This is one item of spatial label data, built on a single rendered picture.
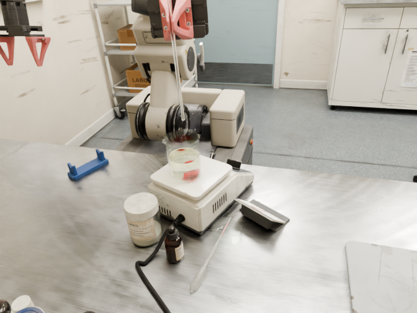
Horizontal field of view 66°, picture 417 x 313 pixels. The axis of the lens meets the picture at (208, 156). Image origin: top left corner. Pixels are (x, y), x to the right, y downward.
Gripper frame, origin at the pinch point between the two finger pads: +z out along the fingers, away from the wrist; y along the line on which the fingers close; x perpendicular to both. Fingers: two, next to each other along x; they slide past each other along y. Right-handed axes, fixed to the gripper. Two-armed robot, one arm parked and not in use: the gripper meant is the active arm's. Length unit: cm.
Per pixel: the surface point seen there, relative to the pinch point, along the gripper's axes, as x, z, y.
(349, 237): 35.9, 9.1, 28.5
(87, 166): 33.5, -14.0, -27.7
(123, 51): 50, -214, -77
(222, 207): 33.0, 3.4, 6.1
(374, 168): 113, -125, 99
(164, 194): 28.6, 4.7, -4.4
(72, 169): 31.9, -10.6, -29.8
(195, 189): 26.5, 6.2, 1.7
